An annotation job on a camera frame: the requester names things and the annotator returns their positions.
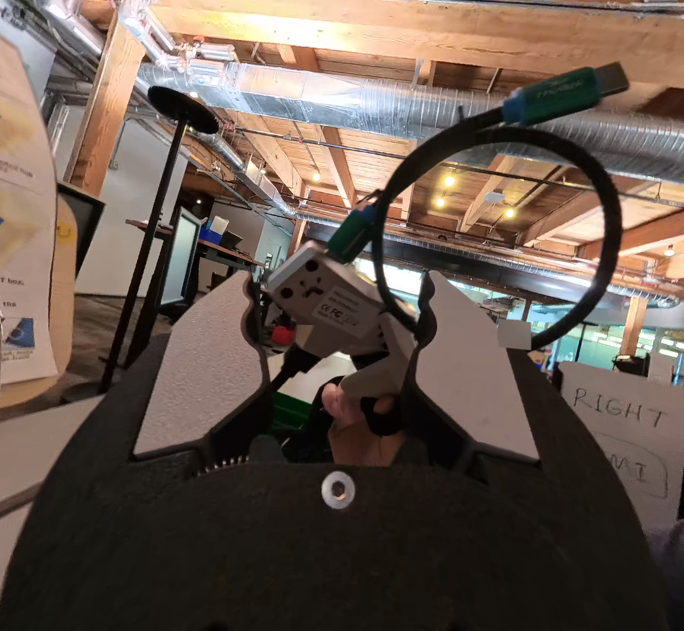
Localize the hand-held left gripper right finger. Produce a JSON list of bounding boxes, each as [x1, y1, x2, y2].
[[412, 271, 542, 463]]

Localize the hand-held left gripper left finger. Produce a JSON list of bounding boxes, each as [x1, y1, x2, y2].
[[131, 271, 269, 459]]

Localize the silver port hub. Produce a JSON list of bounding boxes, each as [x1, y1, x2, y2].
[[262, 241, 392, 360]]

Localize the green plastic bin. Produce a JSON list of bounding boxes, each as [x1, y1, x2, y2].
[[272, 390, 323, 431]]

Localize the braided hdmi cable green plugs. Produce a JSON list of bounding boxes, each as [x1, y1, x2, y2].
[[326, 62, 632, 354]]

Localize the person's right hand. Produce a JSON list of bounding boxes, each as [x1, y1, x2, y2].
[[319, 379, 405, 468]]

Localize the instruction sheet on stand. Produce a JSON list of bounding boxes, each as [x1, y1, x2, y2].
[[0, 193, 79, 410]]

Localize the white paper sign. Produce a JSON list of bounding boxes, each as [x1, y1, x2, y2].
[[555, 361, 684, 532]]

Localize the printed instruction sheet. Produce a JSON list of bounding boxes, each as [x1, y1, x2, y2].
[[0, 36, 57, 387]]

